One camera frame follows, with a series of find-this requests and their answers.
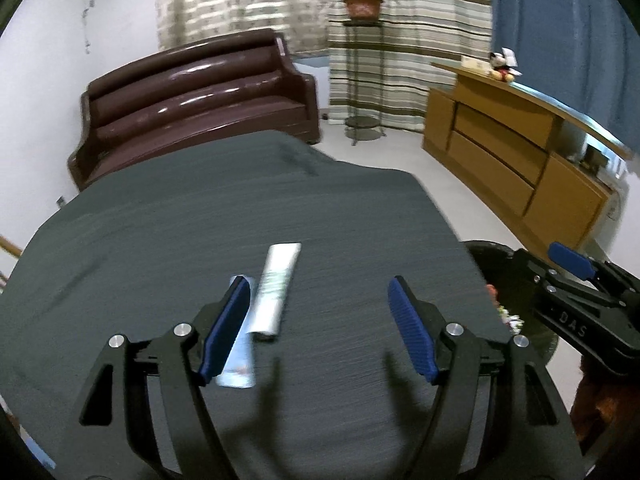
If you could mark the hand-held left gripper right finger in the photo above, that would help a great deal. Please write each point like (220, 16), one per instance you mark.
(412, 330)

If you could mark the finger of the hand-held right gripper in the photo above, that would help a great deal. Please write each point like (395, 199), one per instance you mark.
(570, 259)
(550, 282)

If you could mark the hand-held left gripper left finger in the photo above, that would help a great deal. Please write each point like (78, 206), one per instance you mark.
(225, 330)

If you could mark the blue white tube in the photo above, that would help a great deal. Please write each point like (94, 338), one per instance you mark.
(242, 360)

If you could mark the black trash bin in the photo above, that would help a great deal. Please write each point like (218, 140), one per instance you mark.
(492, 265)

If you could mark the wooden cabinet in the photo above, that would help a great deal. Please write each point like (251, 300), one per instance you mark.
(490, 155)

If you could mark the mouse plush toy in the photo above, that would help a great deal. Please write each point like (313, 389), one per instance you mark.
(500, 62)

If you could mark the metal plant stand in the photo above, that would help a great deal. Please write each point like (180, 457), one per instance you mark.
(361, 122)

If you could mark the small pale box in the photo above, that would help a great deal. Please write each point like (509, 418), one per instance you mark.
(475, 64)

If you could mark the brown leather sofa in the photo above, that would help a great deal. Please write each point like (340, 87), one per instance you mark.
(190, 105)

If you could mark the wooden chair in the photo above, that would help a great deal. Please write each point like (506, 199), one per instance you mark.
(10, 246)

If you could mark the blue curtain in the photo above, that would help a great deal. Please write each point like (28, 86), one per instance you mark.
(550, 20)

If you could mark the striped curtain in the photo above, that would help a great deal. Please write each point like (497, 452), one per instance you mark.
(425, 35)

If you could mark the potted plant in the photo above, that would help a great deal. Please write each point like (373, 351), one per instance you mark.
(362, 7)

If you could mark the small dark frame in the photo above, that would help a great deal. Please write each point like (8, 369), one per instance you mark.
(595, 157)

